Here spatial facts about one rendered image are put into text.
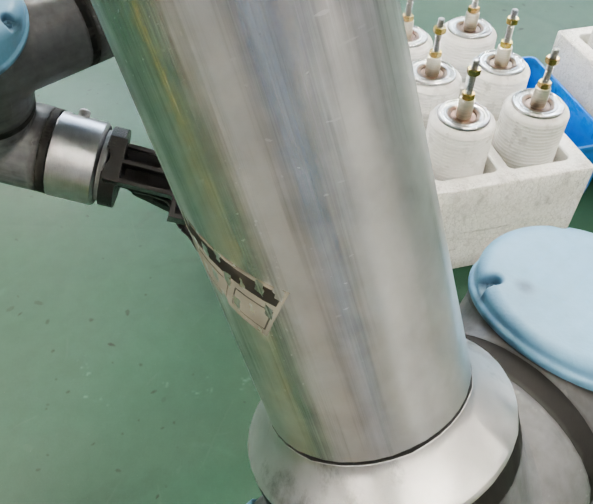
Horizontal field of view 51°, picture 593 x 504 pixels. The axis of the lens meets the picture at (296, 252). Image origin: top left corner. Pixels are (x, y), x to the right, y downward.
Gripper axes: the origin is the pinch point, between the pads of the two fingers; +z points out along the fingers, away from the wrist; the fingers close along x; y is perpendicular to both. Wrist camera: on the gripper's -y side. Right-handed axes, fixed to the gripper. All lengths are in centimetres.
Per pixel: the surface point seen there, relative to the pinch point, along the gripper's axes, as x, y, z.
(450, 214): 9.5, -25.9, 26.1
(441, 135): 19.3, -21.9, 20.4
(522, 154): 20.7, -23.5, 34.3
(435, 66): 31.6, -28.4, 19.8
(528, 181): 16.6, -22.3, 35.4
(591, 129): 34, -37, 55
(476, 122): 22.1, -20.4, 24.5
